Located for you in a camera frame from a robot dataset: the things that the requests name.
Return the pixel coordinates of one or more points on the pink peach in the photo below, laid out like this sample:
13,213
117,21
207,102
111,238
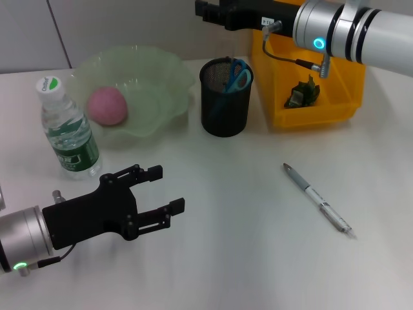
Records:
106,106

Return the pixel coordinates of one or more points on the yellow plastic bin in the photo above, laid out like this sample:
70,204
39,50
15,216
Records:
322,113

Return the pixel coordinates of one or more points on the blue scissors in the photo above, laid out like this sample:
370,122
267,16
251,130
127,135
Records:
237,80

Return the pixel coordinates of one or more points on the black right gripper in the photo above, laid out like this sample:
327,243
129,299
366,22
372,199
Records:
258,16

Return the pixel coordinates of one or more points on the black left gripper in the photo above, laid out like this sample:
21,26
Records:
93,213

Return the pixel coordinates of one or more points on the translucent green fruit bowl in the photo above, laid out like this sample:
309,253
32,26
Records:
155,84

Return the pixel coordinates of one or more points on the silver left gripper stud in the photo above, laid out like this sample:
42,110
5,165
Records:
58,196

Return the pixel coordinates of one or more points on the black mesh pen holder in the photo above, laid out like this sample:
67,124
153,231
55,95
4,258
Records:
226,113

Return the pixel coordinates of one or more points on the clear green-label water bottle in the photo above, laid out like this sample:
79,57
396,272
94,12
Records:
69,139

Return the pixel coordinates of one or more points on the grey clear ballpoint pen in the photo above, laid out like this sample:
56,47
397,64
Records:
297,179

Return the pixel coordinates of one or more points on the green plastic wrapper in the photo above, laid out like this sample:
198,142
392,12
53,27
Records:
301,95

